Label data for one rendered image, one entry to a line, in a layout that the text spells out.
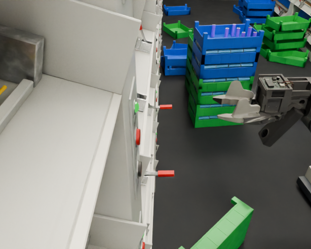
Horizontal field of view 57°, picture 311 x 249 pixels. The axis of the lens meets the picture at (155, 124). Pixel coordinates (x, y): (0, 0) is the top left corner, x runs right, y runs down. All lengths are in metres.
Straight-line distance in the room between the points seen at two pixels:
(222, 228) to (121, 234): 0.73
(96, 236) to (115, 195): 0.06
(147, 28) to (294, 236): 0.96
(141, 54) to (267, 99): 0.32
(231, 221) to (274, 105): 0.49
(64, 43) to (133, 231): 0.19
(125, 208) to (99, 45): 0.16
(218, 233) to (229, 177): 0.50
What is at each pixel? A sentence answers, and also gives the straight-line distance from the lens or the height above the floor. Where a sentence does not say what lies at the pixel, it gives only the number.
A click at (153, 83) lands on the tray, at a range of 0.98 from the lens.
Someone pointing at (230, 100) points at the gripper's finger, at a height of 0.66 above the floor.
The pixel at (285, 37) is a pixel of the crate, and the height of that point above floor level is 0.18.
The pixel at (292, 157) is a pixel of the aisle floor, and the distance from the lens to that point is 1.66.
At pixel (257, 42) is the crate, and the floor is 0.51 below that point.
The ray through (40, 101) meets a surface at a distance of 0.17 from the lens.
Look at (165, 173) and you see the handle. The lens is 0.63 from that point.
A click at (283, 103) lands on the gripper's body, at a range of 0.67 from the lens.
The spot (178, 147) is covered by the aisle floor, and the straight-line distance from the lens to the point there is 1.56.
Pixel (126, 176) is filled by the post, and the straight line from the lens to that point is 0.25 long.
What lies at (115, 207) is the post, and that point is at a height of 0.80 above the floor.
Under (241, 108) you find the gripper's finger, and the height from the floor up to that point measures 0.68.
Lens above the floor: 1.02
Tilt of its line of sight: 36 degrees down
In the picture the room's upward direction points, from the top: straight up
